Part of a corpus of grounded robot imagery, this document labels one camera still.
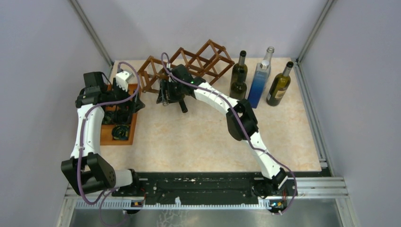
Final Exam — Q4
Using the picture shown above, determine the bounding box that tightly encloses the black coiled item in tray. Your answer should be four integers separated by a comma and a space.
102, 109, 132, 140

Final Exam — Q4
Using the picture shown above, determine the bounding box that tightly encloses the brown wooden compartment tray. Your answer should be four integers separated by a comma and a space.
94, 83, 140, 146

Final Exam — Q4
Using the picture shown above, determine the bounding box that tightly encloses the olive green wine bottle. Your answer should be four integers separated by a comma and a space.
266, 61, 294, 106

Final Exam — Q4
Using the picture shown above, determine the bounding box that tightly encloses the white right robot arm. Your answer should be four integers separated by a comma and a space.
162, 63, 288, 195

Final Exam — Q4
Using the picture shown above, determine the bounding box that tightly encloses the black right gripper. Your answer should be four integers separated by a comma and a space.
157, 79, 184, 105

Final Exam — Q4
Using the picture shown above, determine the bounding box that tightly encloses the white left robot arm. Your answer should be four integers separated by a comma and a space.
61, 70, 145, 196

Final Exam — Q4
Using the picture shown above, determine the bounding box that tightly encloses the blue square vodka bottle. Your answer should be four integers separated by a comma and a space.
247, 60, 270, 109

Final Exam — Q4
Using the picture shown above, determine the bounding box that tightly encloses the dark green labelled wine bottle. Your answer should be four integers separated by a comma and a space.
230, 50, 248, 84

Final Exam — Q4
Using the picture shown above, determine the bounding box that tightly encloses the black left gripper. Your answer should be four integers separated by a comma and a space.
102, 78, 145, 114

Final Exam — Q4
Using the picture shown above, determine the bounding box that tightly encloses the green white-labelled wine bottle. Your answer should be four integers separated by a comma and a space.
229, 69, 247, 100

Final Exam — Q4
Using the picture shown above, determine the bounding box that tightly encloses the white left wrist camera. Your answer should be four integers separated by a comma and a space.
115, 70, 133, 92

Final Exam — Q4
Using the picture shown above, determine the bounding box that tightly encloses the brown wooden wine rack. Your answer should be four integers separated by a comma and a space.
138, 39, 235, 93

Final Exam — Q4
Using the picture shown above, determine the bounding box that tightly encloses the clear glass wine bottle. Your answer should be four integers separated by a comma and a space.
263, 46, 275, 65

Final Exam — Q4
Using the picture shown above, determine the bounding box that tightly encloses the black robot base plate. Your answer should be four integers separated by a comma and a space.
112, 172, 297, 205

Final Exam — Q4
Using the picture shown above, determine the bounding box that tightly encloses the aluminium frame rail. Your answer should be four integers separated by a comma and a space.
292, 0, 360, 227

